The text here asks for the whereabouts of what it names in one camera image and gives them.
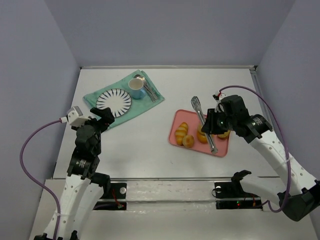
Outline teal cloth mat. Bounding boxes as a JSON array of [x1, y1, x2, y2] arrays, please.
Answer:
[[82, 70, 165, 128]]

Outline orange round bun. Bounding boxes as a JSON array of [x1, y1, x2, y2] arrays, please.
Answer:
[[196, 132, 208, 144]]

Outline silver metal tongs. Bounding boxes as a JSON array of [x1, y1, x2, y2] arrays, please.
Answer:
[[190, 96, 218, 155]]

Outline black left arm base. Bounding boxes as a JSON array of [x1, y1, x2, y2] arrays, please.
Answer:
[[93, 182, 127, 211]]

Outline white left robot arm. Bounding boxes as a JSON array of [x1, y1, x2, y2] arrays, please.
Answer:
[[35, 106, 115, 240]]

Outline toasted baguette slice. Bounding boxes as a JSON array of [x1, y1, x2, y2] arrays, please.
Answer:
[[217, 130, 231, 139]]

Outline light blue mug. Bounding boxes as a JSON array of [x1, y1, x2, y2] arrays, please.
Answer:
[[128, 78, 146, 100]]

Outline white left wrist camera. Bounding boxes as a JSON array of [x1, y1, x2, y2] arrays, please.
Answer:
[[66, 106, 90, 127]]

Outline small round bread roll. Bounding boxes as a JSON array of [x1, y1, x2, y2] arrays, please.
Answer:
[[182, 135, 195, 148]]

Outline blue striped white plate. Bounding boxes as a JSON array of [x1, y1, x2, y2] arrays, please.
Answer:
[[96, 88, 132, 118]]

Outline pink plastic tray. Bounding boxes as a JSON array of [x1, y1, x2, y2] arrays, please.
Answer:
[[168, 109, 232, 158]]

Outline silver fork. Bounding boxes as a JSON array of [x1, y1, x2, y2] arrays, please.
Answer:
[[140, 76, 157, 102]]

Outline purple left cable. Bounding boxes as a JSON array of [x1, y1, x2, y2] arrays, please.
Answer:
[[19, 117, 70, 240]]

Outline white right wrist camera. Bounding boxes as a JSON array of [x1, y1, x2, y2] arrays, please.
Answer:
[[212, 91, 227, 103]]

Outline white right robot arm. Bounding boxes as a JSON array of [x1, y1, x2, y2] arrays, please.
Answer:
[[202, 93, 320, 222]]

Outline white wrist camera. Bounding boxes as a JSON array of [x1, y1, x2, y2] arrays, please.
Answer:
[[66, 106, 90, 127], [212, 91, 227, 103]]

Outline striped croissant bread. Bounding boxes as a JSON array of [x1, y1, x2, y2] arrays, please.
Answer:
[[174, 122, 189, 146]]

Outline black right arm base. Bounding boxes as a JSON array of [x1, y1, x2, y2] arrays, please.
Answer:
[[211, 181, 263, 210]]

